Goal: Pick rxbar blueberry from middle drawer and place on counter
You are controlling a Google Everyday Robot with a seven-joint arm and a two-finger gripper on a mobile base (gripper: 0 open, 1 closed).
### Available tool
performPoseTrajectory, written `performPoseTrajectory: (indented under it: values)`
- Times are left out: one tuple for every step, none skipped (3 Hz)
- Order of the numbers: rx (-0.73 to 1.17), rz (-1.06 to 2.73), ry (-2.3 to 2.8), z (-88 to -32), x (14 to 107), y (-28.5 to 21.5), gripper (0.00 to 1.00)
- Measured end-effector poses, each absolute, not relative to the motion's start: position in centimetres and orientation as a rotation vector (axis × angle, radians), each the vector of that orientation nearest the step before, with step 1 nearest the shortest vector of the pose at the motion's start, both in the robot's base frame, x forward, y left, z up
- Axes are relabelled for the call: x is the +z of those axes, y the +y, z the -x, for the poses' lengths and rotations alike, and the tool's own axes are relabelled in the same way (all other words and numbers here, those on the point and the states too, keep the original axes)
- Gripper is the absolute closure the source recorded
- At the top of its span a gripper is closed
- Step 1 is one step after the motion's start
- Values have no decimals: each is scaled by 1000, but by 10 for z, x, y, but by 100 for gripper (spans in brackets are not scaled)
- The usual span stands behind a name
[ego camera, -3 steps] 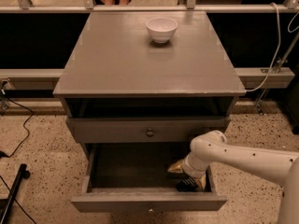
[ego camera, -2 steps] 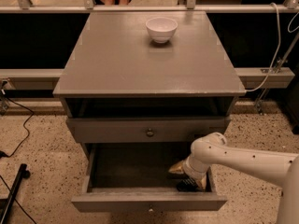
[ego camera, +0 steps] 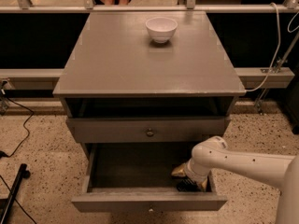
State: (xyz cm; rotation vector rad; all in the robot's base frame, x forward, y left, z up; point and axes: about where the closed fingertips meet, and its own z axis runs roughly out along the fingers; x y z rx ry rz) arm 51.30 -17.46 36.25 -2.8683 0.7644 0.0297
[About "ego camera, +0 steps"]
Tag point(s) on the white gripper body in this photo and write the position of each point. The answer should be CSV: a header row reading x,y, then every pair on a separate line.
x,y
193,174

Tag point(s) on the dark blueberry rxbar wrapper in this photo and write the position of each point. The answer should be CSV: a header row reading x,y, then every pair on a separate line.
x,y
187,185

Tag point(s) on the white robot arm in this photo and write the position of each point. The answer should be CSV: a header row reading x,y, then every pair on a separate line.
x,y
278,171

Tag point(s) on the round brass drawer knob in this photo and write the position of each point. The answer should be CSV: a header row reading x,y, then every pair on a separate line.
x,y
149,132

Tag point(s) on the closed grey upper drawer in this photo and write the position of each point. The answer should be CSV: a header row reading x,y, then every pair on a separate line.
x,y
123,130

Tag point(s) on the open grey lower drawer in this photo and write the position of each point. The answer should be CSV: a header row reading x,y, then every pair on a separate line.
x,y
136,177

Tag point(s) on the grey wooden drawer cabinet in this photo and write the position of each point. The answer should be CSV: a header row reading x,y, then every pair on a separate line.
x,y
117,71

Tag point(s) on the white ceramic bowl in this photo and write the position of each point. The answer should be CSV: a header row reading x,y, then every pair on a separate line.
x,y
161,29

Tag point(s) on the black stand leg with wheel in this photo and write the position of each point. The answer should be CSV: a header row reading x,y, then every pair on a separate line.
x,y
6,203

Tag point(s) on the grey metal railing frame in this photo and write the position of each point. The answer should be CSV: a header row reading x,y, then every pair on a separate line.
x,y
254,78

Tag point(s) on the metal bracket strut right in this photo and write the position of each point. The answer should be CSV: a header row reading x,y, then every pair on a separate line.
x,y
275,70

